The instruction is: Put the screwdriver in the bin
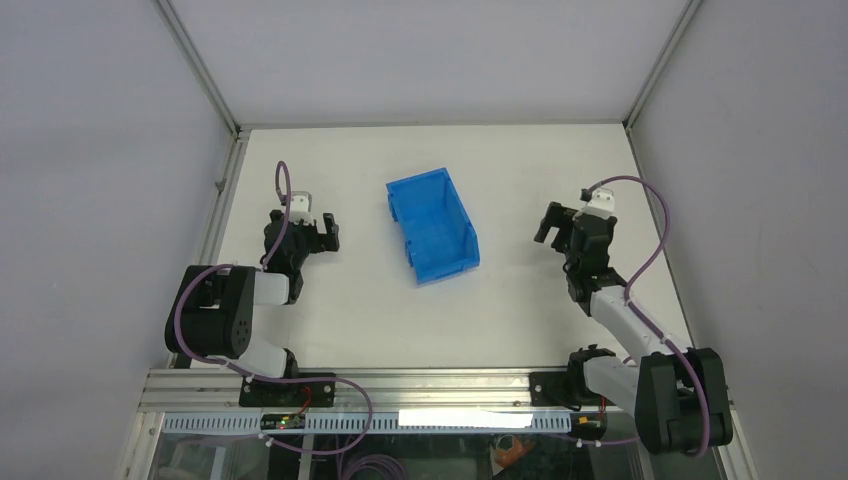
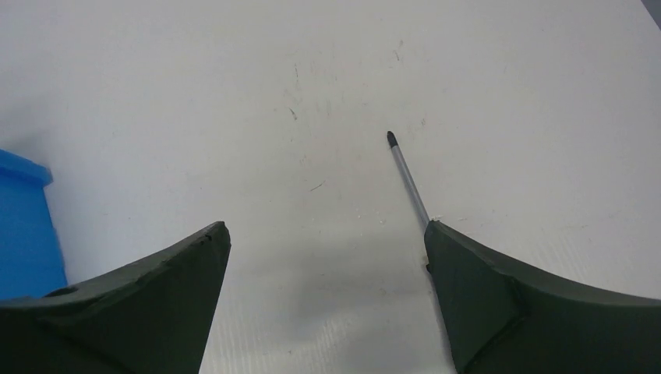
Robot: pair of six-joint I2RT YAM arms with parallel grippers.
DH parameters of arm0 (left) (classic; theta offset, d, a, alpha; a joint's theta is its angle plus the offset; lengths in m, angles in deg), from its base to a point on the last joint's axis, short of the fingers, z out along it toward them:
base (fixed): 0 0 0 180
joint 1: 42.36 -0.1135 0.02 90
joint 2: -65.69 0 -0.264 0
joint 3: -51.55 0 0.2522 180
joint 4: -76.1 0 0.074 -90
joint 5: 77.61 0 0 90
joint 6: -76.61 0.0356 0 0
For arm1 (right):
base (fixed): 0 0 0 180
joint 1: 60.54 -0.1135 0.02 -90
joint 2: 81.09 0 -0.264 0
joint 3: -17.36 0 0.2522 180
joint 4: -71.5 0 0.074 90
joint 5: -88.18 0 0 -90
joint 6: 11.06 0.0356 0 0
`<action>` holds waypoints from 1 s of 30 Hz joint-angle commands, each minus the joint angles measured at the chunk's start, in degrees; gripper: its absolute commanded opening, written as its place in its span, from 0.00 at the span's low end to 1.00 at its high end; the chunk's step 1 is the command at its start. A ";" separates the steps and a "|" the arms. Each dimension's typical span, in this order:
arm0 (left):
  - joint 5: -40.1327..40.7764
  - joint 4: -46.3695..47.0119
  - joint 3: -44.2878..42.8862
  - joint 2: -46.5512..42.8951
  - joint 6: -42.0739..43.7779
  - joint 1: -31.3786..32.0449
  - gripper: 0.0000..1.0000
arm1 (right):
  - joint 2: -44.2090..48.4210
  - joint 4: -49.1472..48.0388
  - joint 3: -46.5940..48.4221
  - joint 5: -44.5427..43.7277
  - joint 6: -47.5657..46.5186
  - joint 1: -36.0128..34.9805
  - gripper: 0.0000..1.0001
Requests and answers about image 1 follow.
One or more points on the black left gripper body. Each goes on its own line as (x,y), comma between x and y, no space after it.
(305,235)

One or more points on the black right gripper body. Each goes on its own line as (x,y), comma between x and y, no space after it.
(570,258)

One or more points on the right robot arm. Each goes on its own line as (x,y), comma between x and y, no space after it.
(677,397)

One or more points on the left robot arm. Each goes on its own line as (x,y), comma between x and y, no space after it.
(212,316)

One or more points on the blue plastic storage bin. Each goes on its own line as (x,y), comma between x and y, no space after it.
(439,238)

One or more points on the orange object below table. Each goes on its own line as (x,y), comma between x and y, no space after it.
(505,450)

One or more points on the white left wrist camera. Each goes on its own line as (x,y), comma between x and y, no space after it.
(300,208)

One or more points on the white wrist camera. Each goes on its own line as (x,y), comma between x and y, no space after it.
(300,208)
(599,202)

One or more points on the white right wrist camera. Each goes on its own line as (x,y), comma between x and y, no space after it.
(599,202)

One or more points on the slotted white cable duct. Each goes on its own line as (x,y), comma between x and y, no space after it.
(405,421)

